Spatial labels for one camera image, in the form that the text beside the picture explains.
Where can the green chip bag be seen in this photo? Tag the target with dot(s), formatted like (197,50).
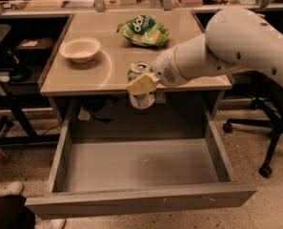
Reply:
(144,31)

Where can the grey cabinet table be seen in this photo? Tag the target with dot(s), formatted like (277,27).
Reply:
(107,73)

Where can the white shoe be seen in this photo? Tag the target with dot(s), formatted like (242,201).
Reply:
(13,189)

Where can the black office chair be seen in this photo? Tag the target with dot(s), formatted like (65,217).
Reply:
(267,96)

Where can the dark trousers leg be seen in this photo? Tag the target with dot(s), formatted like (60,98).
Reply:
(14,214)

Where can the silver green 7up can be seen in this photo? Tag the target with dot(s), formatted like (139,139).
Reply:
(142,101)

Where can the black bag on shelf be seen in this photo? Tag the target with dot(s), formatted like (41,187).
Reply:
(35,51)

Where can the open grey top drawer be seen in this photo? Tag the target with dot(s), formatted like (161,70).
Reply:
(166,159)

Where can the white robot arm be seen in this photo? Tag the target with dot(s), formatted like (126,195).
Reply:
(234,39)

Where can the white paper bowl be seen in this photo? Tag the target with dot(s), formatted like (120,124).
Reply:
(80,50)

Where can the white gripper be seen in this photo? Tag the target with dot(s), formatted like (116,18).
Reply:
(165,67)

